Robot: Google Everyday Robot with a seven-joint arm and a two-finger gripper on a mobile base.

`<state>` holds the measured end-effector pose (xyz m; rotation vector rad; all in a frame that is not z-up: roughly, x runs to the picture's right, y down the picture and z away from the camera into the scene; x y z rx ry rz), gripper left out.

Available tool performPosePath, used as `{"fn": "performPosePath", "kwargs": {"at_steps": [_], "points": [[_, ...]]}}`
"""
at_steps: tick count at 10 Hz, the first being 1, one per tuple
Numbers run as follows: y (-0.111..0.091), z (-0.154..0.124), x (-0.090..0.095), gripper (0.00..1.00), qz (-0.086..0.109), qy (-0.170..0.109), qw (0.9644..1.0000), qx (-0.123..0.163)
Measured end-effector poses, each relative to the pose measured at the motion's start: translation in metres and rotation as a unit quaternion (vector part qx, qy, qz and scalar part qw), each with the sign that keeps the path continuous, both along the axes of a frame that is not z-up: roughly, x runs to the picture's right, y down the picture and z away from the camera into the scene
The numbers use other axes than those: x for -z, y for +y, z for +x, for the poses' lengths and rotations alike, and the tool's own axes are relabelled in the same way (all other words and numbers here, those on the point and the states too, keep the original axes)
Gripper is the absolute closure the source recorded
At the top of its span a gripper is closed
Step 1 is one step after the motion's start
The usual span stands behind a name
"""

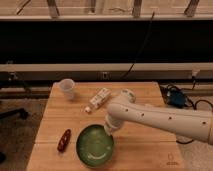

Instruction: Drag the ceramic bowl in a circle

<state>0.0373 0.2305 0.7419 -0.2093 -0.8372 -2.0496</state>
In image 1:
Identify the blue electronic box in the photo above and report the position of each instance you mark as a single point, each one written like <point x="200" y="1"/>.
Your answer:
<point x="176" y="98"/>

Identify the white tube with cap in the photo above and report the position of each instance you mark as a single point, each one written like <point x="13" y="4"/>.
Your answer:
<point x="99" y="99"/>

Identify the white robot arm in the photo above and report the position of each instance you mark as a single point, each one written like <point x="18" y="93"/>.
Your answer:
<point x="194" y="124"/>

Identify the black office chair base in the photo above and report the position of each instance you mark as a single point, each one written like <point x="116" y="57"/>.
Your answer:
<point x="21" y="112"/>

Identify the dark red chili pepper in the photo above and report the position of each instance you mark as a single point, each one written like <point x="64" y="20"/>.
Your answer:
<point x="64" y="141"/>

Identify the green ceramic bowl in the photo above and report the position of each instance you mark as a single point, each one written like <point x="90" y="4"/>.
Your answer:
<point x="94" y="146"/>

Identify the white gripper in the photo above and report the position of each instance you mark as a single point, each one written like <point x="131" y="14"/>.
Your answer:
<point x="112" y="125"/>

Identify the clear plastic measuring cup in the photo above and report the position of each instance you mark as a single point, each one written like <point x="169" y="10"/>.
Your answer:
<point x="67" y="88"/>

